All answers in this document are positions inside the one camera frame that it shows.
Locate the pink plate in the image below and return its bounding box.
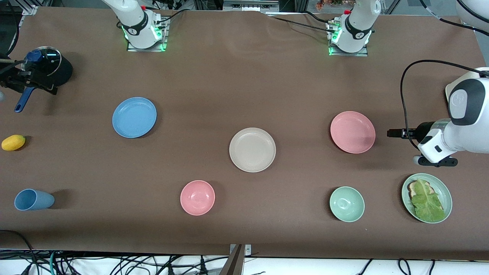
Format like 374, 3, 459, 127
330, 111, 376, 154

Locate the blue plate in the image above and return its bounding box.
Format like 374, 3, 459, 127
112, 97, 157, 139

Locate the glass lid blue knob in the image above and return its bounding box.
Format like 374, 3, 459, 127
22, 46, 62, 79

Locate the toasted bread slice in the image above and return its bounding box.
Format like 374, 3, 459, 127
407, 181, 432, 199

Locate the yellow lemon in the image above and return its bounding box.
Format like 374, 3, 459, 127
1, 134, 26, 151

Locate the mint green plate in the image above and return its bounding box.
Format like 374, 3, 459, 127
401, 173, 453, 224

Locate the green lettuce leaf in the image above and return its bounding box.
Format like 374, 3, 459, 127
411, 179, 447, 223

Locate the mint green bowl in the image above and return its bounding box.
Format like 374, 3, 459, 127
329, 186, 365, 223

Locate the blue cup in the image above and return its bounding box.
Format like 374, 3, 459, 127
14, 189, 55, 211

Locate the brown table cover mat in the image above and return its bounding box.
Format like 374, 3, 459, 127
0, 6, 489, 261

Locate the beige plate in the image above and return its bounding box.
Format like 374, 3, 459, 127
229, 127, 277, 173

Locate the pink bowl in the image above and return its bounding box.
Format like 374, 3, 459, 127
180, 180, 215, 216

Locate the grey metal box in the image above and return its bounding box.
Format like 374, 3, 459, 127
223, 0, 279, 12

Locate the black pot blue handle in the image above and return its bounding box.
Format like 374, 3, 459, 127
14, 46, 73, 113

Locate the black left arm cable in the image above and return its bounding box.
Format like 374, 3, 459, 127
400, 0, 489, 151

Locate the aluminium frame profile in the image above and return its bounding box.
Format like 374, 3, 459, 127
15, 0, 39, 16

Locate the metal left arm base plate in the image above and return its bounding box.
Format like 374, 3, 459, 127
328, 19, 369, 57

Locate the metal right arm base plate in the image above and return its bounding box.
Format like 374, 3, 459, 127
127, 17, 169, 52

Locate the black left base cable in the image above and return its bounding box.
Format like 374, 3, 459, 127
266, 11, 338, 35

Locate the black base cable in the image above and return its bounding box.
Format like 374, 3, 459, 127
153, 8, 188, 25
266, 11, 338, 35

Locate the black right base cable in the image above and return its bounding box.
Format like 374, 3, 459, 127
153, 8, 188, 25

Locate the black curved floor cable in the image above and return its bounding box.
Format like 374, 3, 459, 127
0, 229, 37, 268

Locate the small metal edge bracket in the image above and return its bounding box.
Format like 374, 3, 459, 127
229, 244, 252, 256

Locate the dark camera stand pole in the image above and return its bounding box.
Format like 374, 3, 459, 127
219, 244, 245, 275

